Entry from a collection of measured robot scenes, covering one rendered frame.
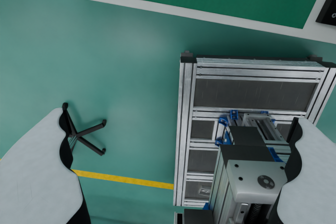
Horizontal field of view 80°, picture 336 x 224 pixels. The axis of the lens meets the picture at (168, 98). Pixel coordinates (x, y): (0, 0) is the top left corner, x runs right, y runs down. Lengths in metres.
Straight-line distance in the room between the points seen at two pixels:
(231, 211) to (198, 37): 0.99
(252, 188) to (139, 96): 1.12
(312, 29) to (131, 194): 2.02
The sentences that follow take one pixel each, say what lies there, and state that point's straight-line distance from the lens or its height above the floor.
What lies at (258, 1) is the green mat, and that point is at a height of 0.75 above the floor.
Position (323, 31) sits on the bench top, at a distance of 0.62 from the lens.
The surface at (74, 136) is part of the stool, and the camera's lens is 1.74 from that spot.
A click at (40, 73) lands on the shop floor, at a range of 1.66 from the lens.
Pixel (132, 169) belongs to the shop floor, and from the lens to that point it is 1.97.
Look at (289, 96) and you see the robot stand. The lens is 1.36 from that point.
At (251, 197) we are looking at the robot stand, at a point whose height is 0.99.
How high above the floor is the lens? 1.26
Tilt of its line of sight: 60 degrees down
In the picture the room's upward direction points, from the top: 175 degrees counter-clockwise
